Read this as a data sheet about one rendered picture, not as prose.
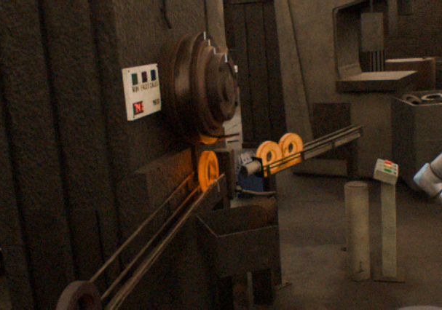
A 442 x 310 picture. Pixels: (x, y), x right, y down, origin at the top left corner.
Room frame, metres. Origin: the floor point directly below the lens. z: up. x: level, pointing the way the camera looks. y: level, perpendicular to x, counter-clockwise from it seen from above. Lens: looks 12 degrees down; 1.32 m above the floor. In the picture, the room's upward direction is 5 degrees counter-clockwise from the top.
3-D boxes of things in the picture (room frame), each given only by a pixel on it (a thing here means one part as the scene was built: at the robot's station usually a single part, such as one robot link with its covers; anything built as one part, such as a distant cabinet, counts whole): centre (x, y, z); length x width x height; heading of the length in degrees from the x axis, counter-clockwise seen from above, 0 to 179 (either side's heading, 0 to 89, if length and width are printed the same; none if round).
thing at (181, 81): (2.36, 0.04, 1.12); 0.47 x 0.06 x 0.47; 161
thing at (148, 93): (2.07, 0.25, 1.15); 0.26 x 0.02 x 0.18; 161
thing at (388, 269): (2.77, -0.87, 0.31); 0.24 x 0.16 x 0.62; 161
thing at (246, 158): (4.62, -0.29, 0.17); 0.57 x 0.31 x 0.34; 1
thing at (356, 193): (2.78, -0.71, 0.26); 0.12 x 0.12 x 0.52
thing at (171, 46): (2.39, 0.12, 1.12); 0.47 x 0.10 x 0.47; 161
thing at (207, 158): (2.36, 0.04, 0.75); 0.18 x 0.03 x 0.18; 162
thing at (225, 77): (2.33, -0.05, 1.12); 0.28 x 0.06 x 0.28; 161
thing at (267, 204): (2.63, -0.19, 0.27); 0.22 x 0.13 x 0.53; 161
